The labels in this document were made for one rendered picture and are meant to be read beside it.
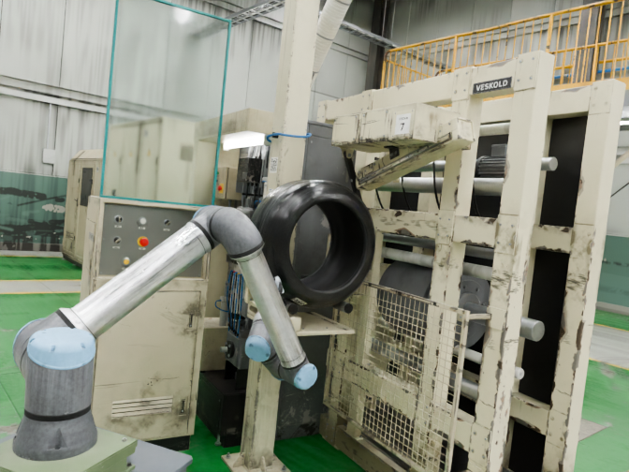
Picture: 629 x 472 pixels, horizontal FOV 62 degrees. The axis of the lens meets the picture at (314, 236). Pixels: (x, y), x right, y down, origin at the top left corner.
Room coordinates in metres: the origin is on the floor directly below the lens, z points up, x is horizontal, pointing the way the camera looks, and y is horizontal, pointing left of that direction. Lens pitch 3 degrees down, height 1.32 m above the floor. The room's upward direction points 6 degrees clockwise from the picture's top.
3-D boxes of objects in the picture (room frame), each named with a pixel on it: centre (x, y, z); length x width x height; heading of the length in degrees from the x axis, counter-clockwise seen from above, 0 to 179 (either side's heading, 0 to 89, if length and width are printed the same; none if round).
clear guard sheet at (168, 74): (2.54, 0.77, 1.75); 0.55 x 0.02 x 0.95; 121
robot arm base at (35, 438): (1.27, 0.59, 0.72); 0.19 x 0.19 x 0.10
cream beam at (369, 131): (2.40, -0.29, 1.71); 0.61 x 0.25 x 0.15; 31
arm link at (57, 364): (1.28, 0.60, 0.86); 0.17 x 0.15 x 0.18; 38
